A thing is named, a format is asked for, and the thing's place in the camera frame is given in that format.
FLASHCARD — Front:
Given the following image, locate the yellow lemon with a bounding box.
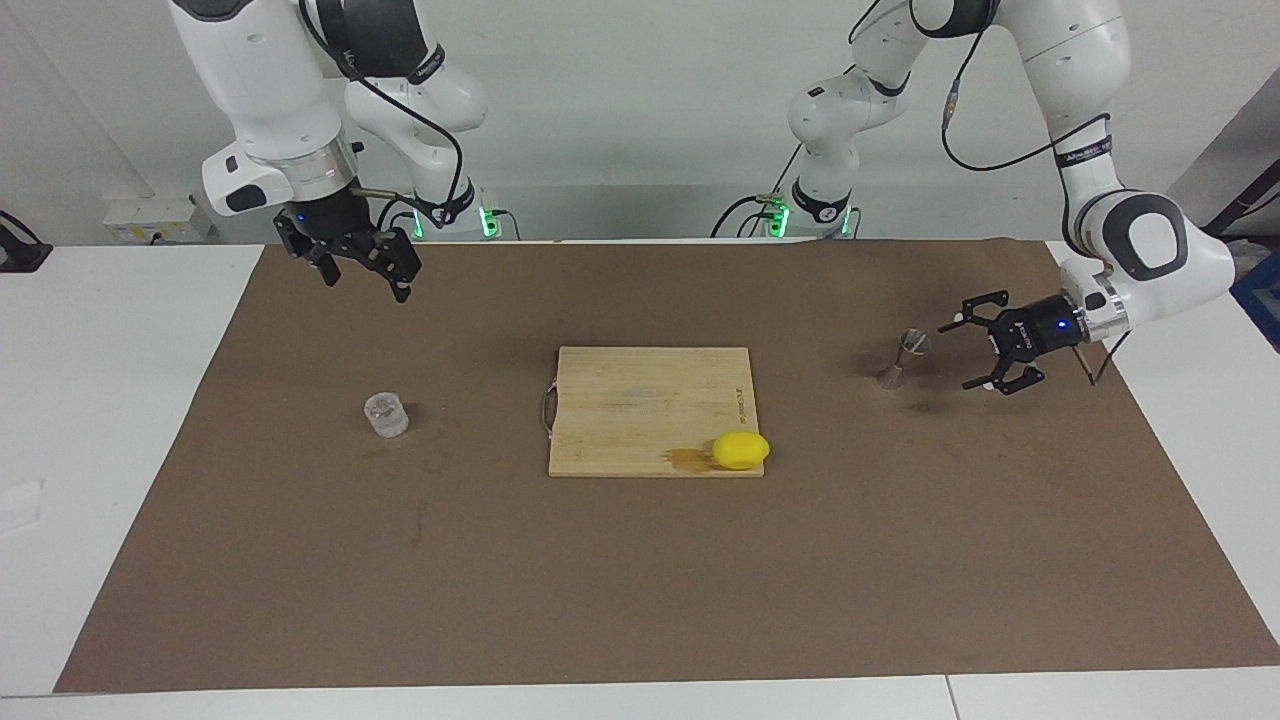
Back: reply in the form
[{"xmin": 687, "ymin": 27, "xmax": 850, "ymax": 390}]
[{"xmin": 712, "ymin": 431, "xmax": 772, "ymax": 471}]

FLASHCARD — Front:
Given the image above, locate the pale crumpled bag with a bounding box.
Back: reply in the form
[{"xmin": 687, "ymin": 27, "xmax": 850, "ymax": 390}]
[{"xmin": 1215, "ymin": 238, "xmax": 1263, "ymax": 283}]

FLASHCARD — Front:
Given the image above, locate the white paper piece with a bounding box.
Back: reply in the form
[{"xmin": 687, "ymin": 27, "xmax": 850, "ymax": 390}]
[{"xmin": 0, "ymin": 480, "xmax": 46, "ymax": 536}]

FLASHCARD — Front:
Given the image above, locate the blue box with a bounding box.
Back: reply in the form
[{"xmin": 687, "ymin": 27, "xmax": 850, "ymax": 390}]
[{"xmin": 1232, "ymin": 250, "xmax": 1280, "ymax": 351}]

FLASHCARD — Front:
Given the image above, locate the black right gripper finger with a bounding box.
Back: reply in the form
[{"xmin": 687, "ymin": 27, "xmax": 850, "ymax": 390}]
[
  {"xmin": 300, "ymin": 247, "xmax": 347, "ymax": 289},
  {"xmin": 365, "ymin": 228, "xmax": 423, "ymax": 304}
]

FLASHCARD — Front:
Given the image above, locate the black clamp object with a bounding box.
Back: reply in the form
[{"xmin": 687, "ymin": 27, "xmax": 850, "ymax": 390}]
[{"xmin": 0, "ymin": 210, "xmax": 53, "ymax": 273}]

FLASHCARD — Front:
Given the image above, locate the black tripod stand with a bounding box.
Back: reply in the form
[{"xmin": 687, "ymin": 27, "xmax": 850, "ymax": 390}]
[{"xmin": 1205, "ymin": 160, "xmax": 1280, "ymax": 236}]

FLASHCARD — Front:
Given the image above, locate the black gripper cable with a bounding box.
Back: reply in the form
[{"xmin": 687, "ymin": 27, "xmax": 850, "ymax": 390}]
[
  {"xmin": 298, "ymin": 0, "xmax": 471, "ymax": 236},
  {"xmin": 848, "ymin": 0, "xmax": 1136, "ymax": 389}
]

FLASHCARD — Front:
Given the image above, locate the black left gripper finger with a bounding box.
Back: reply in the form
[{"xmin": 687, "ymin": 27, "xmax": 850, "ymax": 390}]
[
  {"xmin": 937, "ymin": 290, "xmax": 1013, "ymax": 336},
  {"xmin": 962, "ymin": 356, "xmax": 1047, "ymax": 397}
]

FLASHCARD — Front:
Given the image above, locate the black base power cable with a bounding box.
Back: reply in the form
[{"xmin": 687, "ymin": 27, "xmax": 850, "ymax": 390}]
[
  {"xmin": 712, "ymin": 140, "xmax": 806, "ymax": 238},
  {"xmin": 375, "ymin": 195, "xmax": 421, "ymax": 241}
]

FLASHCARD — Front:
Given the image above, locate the bamboo cutting board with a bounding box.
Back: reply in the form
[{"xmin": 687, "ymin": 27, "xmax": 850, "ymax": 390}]
[{"xmin": 541, "ymin": 346, "xmax": 766, "ymax": 479}]

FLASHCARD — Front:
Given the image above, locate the brown table mat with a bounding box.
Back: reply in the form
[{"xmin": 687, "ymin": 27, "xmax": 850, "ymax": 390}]
[{"xmin": 53, "ymin": 238, "xmax": 1280, "ymax": 694}]

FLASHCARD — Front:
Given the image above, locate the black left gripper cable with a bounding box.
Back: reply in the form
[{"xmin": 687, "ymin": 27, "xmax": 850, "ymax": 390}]
[{"xmin": 848, "ymin": 0, "xmax": 1136, "ymax": 389}]

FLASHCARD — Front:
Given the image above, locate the clear glass cup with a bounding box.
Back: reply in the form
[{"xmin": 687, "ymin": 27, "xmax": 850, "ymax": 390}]
[{"xmin": 363, "ymin": 392, "xmax": 411, "ymax": 439}]

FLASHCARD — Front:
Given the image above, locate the steel double jigger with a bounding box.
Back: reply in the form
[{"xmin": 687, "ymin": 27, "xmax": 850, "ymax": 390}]
[{"xmin": 876, "ymin": 329, "xmax": 933, "ymax": 391}]

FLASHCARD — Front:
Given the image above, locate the white power strip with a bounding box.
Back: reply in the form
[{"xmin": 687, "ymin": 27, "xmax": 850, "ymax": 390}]
[{"xmin": 103, "ymin": 195, "xmax": 214, "ymax": 244}]

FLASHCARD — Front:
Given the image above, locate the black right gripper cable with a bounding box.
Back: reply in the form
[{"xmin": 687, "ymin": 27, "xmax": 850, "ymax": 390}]
[{"xmin": 298, "ymin": 0, "xmax": 471, "ymax": 236}]

